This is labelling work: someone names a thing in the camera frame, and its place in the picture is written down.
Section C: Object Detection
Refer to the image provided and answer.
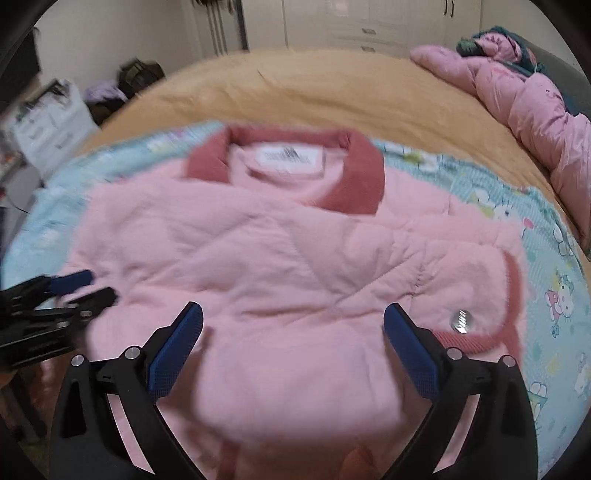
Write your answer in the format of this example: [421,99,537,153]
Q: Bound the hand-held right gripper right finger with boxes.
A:
[383,303,539,480]

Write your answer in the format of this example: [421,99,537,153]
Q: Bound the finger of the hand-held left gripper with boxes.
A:
[31,287,119,324]
[6,270,96,304]

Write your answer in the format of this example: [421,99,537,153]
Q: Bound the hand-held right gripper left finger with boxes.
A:
[49,302,205,480]

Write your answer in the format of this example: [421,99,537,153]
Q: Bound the pink quilted jacket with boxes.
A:
[60,124,530,480]

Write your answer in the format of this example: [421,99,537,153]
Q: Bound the dark clothes pile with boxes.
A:
[87,99,122,126]

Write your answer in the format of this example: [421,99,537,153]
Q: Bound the purple clothes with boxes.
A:
[83,80,129,105]

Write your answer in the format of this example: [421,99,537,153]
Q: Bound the grey chair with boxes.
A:
[0,165,48,219]

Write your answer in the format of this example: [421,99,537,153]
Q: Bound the white drawer cabinet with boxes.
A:
[8,78,100,177]

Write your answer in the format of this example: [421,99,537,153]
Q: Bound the blue cartoon printed blanket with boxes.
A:
[0,119,591,480]

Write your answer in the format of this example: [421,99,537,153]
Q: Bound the black bag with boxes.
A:
[115,57,167,100]

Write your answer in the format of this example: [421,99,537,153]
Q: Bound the black television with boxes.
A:
[0,31,43,89]

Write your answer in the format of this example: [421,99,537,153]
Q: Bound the pink puffy coat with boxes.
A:
[409,34,591,241]

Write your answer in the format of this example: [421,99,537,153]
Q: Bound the bed with tan bedspread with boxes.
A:
[76,46,591,261]

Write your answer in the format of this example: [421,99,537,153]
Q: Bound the grey quilted headboard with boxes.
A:
[522,39,591,117]

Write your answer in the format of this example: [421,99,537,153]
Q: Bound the dark floral garment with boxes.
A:
[455,25,551,78]

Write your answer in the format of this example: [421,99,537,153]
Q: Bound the white wardrobe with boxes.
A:
[240,0,484,62]

